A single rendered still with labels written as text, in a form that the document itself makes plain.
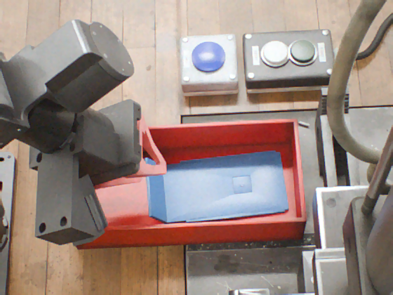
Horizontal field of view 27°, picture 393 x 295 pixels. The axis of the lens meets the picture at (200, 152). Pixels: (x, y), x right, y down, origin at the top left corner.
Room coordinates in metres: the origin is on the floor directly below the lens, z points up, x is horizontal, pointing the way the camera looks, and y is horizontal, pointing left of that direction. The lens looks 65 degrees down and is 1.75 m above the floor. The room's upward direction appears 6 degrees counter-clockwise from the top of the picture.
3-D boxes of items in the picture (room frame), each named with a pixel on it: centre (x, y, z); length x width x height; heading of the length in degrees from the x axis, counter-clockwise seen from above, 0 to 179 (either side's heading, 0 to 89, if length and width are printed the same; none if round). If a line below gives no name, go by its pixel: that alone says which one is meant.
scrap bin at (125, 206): (0.34, 0.02, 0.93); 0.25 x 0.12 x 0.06; 86
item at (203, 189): (0.34, -0.01, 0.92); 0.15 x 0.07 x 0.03; 90
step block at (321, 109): (0.38, -0.15, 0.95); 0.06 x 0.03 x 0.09; 176
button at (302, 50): (0.49, -0.13, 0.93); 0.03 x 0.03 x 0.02
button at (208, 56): (0.50, -0.02, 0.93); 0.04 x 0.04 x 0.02
